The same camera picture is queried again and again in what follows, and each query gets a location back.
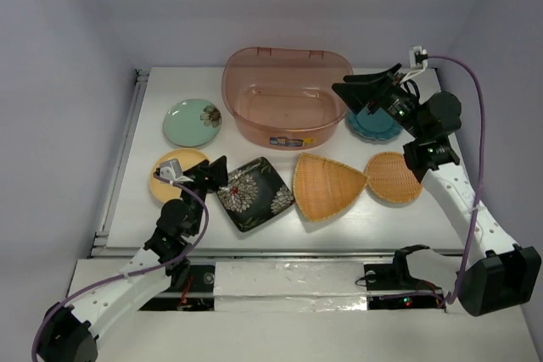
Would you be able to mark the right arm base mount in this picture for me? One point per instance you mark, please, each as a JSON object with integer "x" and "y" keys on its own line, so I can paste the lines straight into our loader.
{"x": 419, "y": 294}

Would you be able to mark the light green floral plate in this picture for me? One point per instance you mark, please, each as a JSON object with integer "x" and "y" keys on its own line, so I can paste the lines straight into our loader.
{"x": 192, "y": 123}

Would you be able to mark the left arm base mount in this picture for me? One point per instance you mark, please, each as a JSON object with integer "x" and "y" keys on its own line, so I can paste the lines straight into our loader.
{"x": 195, "y": 294}

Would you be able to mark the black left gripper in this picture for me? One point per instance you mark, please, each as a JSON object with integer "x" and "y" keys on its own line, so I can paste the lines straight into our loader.
{"x": 208, "y": 176}

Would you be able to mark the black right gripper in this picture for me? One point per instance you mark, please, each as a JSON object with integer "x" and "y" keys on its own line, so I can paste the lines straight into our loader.
{"x": 372, "y": 93}

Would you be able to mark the aluminium rail frame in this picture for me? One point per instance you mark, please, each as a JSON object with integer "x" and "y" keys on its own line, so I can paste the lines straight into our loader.
{"x": 369, "y": 225}

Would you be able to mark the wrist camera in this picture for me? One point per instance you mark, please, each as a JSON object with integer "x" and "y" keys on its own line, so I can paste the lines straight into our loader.
{"x": 418, "y": 59}
{"x": 170, "y": 170}

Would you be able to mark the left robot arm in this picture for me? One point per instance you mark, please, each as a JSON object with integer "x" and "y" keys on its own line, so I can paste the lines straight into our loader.
{"x": 75, "y": 328}

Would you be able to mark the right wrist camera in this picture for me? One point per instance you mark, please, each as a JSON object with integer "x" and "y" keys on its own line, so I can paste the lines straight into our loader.
{"x": 418, "y": 59}

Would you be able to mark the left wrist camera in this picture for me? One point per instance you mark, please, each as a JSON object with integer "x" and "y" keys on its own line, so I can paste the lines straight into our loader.
{"x": 170, "y": 170}

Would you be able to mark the teal scalloped plate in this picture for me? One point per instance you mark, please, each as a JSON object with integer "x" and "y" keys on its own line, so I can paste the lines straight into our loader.
{"x": 376, "y": 127}

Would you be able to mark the round woven bamboo plate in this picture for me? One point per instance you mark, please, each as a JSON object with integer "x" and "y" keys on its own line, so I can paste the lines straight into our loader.
{"x": 390, "y": 179}

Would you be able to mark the triangular woven bamboo plate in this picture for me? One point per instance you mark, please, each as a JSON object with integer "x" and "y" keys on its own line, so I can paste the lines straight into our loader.
{"x": 324, "y": 187}

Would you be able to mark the yellow round plate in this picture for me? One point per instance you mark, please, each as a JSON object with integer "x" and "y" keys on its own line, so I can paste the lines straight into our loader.
{"x": 188, "y": 158}

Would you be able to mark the pink translucent plastic bin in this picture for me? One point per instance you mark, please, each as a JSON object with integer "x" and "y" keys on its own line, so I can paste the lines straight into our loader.
{"x": 282, "y": 98}

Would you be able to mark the black floral square plate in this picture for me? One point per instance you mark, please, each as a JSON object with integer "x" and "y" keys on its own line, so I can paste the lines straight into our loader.
{"x": 255, "y": 193}

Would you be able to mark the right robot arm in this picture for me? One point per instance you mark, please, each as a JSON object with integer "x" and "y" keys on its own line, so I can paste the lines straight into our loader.
{"x": 495, "y": 272}

